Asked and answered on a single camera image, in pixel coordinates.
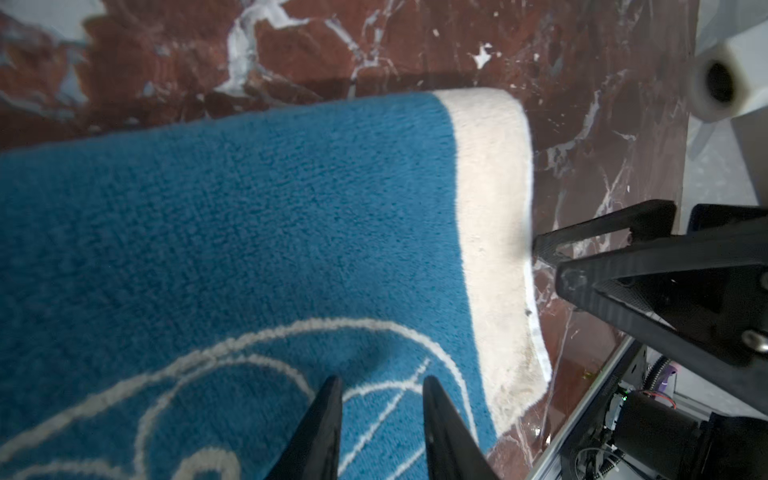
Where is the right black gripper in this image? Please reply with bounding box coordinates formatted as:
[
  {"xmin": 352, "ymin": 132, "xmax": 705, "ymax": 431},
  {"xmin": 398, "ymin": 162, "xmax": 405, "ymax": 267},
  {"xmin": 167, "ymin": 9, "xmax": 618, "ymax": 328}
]
[{"xmin": 532, "ymin": 200, "xmax": 767, "ymax": 413}]

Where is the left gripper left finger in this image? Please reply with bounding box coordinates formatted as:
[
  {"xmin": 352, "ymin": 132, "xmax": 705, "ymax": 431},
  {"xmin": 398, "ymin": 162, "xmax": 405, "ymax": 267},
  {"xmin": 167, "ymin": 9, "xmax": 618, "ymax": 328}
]
[{"xmin": 266, "ymin": 376, "xmax": 343, "ymax": 480}]

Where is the blue beige Doraemon towel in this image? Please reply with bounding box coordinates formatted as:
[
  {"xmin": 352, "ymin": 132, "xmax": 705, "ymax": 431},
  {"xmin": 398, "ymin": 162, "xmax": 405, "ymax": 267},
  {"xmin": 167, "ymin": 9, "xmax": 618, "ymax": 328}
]
[{"xmin": 1, "ymin": 88, "xmax": 552, "ymax": 479}]

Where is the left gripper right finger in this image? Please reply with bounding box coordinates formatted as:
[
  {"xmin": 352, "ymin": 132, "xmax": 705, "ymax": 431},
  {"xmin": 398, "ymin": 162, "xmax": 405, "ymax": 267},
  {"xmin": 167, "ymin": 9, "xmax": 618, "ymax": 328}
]
[{"xmin": 422, "ymin": 376, "xmax": 499, "ymax": 480}]

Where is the aluminium rail frame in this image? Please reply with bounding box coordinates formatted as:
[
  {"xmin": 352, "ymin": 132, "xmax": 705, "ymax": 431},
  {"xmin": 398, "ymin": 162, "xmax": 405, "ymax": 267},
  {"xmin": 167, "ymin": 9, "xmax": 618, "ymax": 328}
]
[{"xmin": 526, "ymin": 338, "xmax": 645, "ymax": 479}]

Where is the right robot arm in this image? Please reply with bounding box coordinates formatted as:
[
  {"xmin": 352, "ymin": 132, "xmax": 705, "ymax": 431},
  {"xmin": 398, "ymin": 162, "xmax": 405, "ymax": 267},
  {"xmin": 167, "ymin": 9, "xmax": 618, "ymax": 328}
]
[{"xmin": 533, "ymin": 200, "xmax": 767, "ymax": 479}]

